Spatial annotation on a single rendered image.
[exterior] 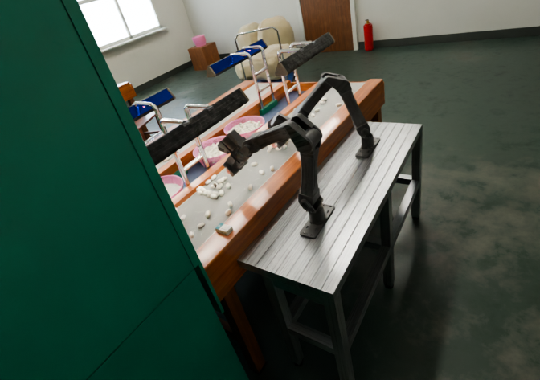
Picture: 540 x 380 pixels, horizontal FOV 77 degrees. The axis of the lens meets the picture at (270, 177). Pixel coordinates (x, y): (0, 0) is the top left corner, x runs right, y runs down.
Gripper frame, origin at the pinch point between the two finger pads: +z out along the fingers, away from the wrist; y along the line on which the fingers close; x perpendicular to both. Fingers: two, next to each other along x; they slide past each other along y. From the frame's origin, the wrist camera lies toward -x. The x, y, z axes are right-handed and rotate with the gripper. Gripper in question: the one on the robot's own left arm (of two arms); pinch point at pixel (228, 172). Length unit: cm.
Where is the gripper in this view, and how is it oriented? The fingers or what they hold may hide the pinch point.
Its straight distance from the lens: 151.4
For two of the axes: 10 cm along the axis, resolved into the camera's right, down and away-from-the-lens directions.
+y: -5.5, 5.5, -6.3
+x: 6.9, 7.2, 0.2
